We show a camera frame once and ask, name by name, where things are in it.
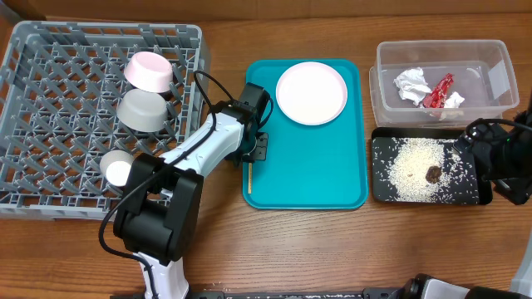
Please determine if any wooden chopstick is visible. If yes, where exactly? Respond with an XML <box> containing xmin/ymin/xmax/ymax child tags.
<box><xmin>248</xmin><ymin>163</ymin><xmax>253</xmax><ymax>194</ymax></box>

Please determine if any teal plastic tray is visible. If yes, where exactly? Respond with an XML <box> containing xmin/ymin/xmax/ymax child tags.
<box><xmin>242</xmin><ymin>59</ymin><xmax>369</xmax><ymax>210</ymax></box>

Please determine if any large white plate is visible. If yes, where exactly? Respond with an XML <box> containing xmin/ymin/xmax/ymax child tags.
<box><xmin>276</xmin><ymin>61</ymin><xmax>348</xmax><ymax>125</ymax></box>

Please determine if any grey metal bowl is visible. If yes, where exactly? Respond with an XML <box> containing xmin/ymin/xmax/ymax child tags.
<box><xmin>116</xmin><ymin>89</ymin><xmax>168</xmax><ymax>132</ymax></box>

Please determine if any white bowl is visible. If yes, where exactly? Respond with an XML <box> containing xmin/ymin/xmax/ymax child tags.
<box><xmin>124</xmin><ymin>51</ymin><xmax>173</xmax><ymax>93</ymax></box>

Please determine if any white paper cup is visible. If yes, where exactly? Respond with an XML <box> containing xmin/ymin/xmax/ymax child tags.
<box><xmin>99</xmin><ymin>150</ymin><xmax>134</xmax><ymax>187</ymax></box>

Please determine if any pile of white rice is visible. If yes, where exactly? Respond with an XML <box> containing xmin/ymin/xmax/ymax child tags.
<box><xmin>372</xmin><ymin>136</ymin><xmax>479</xmax><ymax>204</ymax></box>

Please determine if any large white tissue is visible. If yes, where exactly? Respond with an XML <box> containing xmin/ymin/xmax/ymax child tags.
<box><xmin>393</xmin><ymin>67</ymin><xmax>431</xmax><ymax>105</ymax></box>

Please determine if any brown food scrap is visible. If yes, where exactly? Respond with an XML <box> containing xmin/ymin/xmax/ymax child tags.
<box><xmin>426</xmin><ymin>165</ymin><xmax>442</xmax><ymax>184</ymax></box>

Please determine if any red snack wrapper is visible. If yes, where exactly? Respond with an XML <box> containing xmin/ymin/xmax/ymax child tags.
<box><xmin>422</xmin><ymin>73</ymin><xmax>454</xmax><ymax>109</ymax></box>

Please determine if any small white tissue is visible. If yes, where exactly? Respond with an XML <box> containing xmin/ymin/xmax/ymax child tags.
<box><xmin>440</xmin><ymin>91</ymin><xmax>465</xmax><ymax>120</ymax></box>

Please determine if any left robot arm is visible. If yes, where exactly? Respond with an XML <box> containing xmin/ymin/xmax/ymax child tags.
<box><xmin>113</xmin><ymin>83</ymin><xmax>273</xmax><ymax>298</ymax></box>

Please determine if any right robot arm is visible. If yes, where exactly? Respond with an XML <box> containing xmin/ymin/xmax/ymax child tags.
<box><xmin>421</xmin><ymin>108</ymin><xmax>531</xmax><ymax>299</ymax></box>

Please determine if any black tray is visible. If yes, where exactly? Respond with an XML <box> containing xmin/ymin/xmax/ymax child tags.
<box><xmin>369</xmin><ymin>126</ymin><xmax>494</xmax><ymax>206</ymax></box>

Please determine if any grey plastic dish rack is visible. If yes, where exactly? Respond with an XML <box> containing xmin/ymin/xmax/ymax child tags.
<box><xmin>1</xmin><ymin>21</ymin><xmax>210</xmax><ymax>220</ymax></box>

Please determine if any clear plastic bin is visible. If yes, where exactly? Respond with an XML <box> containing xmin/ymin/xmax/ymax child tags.
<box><xmin>369</xmin><ymin>40</ymin><xmax>520</xmax><ymax>128</ymax></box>

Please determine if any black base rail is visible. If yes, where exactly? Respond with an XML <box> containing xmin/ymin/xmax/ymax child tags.
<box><xmin>185</xmin><ymin>282</ymin><xmax>418</xmax><ymax>299</ymax></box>

